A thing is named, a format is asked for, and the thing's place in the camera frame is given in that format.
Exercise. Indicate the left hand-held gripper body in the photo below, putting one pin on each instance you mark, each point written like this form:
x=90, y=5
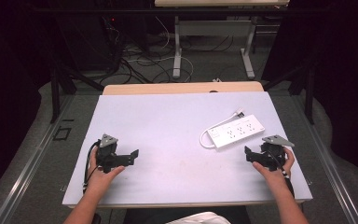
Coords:
x=105, y=155

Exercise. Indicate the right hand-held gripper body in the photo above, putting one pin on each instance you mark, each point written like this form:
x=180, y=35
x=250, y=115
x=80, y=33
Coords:
x=272, y=154

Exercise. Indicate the person's right hand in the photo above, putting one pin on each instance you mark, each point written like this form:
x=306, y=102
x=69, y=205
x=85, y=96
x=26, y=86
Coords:
x=278, y=177

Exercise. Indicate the person's left hand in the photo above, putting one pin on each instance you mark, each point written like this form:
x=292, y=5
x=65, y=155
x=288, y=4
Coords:
x=101, y=180

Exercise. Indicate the white power strip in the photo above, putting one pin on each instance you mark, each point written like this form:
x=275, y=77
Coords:
x=236, y=130

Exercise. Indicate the white table cover sheet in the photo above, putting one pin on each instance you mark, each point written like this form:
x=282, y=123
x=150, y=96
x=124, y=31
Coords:
x=171, y=155

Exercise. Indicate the person's dark lap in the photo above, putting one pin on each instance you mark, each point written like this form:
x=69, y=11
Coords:
x=143, y=216

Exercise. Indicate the black metal stand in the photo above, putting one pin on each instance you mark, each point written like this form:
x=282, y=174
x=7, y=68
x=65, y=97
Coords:
x=55, y=93
x=309, y=93

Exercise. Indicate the wooden table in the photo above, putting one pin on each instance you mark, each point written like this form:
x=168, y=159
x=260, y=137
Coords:
x=167, y=88

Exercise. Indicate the person's white clothing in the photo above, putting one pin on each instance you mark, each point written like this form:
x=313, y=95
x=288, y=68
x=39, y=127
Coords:
x=202, y=218

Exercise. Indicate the dark computer tower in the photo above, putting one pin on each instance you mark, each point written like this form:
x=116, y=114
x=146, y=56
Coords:
x=87, y=43

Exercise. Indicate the black floor socket frame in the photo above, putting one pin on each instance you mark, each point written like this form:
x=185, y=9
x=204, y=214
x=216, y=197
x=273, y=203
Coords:
x=62, y=133

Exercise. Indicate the metal floor rail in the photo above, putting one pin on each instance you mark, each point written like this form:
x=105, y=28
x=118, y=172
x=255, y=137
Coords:
x=28, y=168
x=332, y=168

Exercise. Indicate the white metal desk frame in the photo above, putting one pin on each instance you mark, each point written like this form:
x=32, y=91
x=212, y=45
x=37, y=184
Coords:
x=177, y=46

